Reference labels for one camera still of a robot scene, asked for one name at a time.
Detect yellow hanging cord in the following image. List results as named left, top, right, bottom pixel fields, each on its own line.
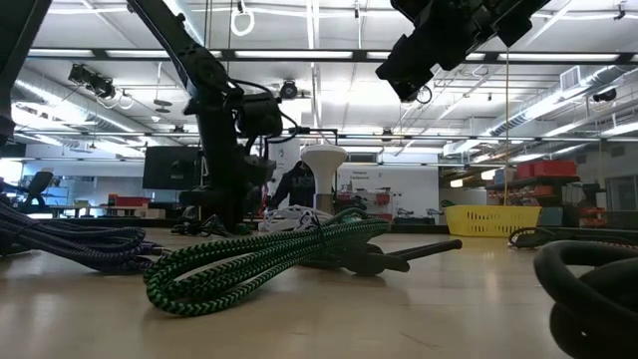
left=502, top=47, right=511, bottom=206

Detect maroon braided USB cable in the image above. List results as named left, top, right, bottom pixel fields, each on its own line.
left=590, top=240, right=638, bottom=250

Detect blue braided USB cable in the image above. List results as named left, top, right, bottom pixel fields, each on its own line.
left=0, top=198, right=168, bottom=275

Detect yellow plastic basket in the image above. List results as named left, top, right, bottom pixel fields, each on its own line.
left=443, top=204, right=543, bottom=238

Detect black cable with red band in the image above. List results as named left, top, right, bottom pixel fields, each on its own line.
left=532, top=240, right=638, bottom=359

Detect black background rig frame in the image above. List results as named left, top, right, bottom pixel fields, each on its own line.
left=293, top=127, right=340, bottom=147

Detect black overhead frame beam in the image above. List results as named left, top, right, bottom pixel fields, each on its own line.
left=0, top=47, right=638, bottom=65

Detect black monitor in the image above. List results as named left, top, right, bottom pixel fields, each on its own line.
left=142, top=145, right=203, bottom=191

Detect white mushroom table lamp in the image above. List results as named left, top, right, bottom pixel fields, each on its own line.
left=300, top=144, right=349, bottom=216

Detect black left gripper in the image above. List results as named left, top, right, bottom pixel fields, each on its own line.
left=178, top=149, right=278, bottom=230

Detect person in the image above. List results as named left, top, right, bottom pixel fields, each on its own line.
left=268, top=160, right=318, bottom=210

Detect black ceiling camera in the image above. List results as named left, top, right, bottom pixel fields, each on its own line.
left=278, top=78, right=300, bottom=102

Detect white coiled lamp cable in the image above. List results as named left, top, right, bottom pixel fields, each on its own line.
left=257, top=204, right=336, bottom=234

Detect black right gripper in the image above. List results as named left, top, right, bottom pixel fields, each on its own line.
left=375, top=0, right=500, bottom=105

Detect black ceiling spotlights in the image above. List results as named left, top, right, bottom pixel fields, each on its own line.
left=67, top=63, right=119, bottom=100

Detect red box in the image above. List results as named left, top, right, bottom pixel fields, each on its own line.
left=107, top=193, right=152, bottom=207

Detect red storage bin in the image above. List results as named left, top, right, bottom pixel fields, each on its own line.
left=515, top=159, right=578, bottom=180

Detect black storage shelf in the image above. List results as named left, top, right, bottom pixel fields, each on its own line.
left=485, top=159, right=584, bottom=228

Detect white hanging cable ring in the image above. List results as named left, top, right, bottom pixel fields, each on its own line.
left=230, top=7, right=256, bottom=38

